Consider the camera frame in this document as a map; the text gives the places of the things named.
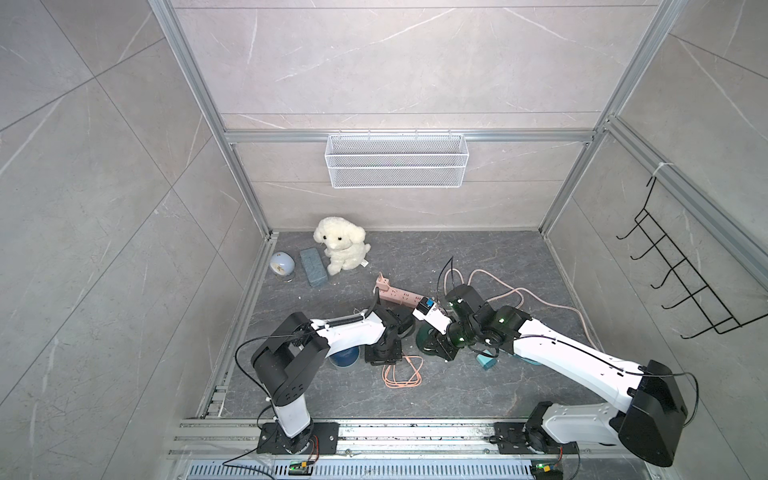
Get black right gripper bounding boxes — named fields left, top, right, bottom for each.
left=416, top=315, right=477, bottom=360

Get pink USB cable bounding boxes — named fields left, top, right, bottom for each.
left=381, top=355, right=425, bottom=389

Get teal USB charger adapter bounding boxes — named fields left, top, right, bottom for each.
left=476, top=354, right=497, bottom=370

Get pink power strip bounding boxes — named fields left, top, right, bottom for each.
left=374, top=266, right=601, bottom=352

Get pink USB charger adapter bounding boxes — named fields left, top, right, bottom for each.
left=376, top=274, right=391, bottom=292

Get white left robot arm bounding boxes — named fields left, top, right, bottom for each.
left=234, top=301, right=415, bottom=459

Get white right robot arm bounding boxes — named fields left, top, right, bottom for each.
left=413, top=283, right=697, bottom=467

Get grey-blue glasses case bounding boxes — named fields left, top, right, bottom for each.
left=300, top=248, right=328, bottom=288

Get white plush dog toy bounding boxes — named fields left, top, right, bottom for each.
left=313, top=217, right=371, bottom=276

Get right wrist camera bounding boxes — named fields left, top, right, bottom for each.
left=412, top=297, right=452, bottom=335

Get white wire mesh basket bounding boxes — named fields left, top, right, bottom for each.
left=324, top=133, right=469, bottom=189

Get metal base rail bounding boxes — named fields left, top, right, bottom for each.
left=161, top=419, right=672, bottom=479

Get black wall hook rack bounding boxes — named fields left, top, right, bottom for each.
left=616, top=177, right=767, bottom=340

